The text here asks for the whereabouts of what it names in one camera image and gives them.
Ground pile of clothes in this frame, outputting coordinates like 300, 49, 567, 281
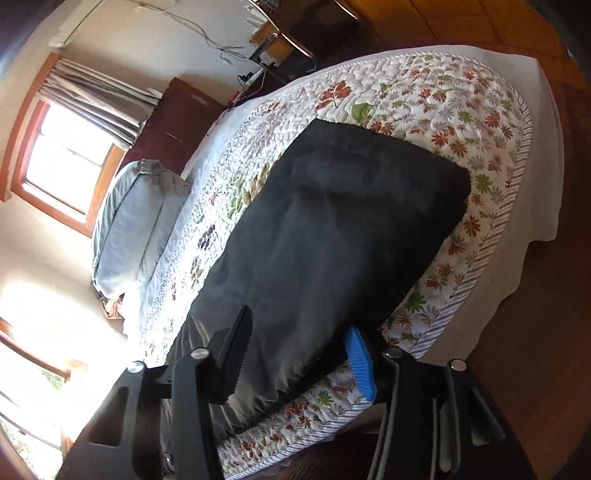
98, 295, 126, 320

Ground wall cables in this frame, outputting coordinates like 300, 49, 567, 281
139, 0, 247, 63

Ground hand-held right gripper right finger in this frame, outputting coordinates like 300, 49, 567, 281
344, 327, 536, 480

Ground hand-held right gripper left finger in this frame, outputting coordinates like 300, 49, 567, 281
55, 305, 253, 480

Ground metal frame chair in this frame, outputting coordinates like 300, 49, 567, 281
249, 0, 361, 81

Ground floral quilt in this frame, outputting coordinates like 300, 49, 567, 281
124, 46, 532, 478

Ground light blue pillow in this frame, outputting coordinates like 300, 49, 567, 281
91, 159, 162, 298

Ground white bed skirt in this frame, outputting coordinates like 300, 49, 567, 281
526, 51, 568, 245

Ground dark wooden headboard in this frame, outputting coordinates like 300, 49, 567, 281
134, 78, 227, 185

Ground light blue bed sheet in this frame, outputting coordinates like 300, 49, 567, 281
122, 88, 278, 337

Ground black jacket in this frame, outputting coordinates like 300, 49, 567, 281
164, 119, 472, 439

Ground white pillow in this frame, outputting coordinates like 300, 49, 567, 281
139, 167, 191, 283

